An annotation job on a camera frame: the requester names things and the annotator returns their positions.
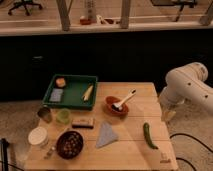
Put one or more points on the dark wooden block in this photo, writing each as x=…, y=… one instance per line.
x=83, y=123

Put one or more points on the grey triangular cloth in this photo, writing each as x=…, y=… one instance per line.
x=106, y=135

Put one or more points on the dark bowl with nuts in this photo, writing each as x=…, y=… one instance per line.
x=69, y=144

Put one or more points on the black office chair left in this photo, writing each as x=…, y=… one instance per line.
x=25, y=4

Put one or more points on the white handled brush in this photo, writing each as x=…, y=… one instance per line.
x=118, y=105

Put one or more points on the black stand at left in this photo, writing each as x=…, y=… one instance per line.
x=6, y=156

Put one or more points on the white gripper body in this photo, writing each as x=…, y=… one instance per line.
x=167, y=108

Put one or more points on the green plastic tray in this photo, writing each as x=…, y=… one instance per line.
x=76, y=85

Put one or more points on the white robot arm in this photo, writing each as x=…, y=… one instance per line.
x=186, y=82

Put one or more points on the green plastic cup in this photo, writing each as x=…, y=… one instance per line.
x=63, y=116

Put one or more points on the grey blue sponge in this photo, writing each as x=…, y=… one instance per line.
x=56, y=95

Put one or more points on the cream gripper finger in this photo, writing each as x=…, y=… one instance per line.
x=164, y=117
x=171, y=115

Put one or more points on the orange bowl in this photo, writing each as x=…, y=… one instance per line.
x=110, y=100

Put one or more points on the red object on shelf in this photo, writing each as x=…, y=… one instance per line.
x=84, y=21

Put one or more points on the orange sponge cube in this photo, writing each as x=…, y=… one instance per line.
x=60, y=82

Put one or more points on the yellow corn cob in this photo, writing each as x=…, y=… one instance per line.
x=87, y=93

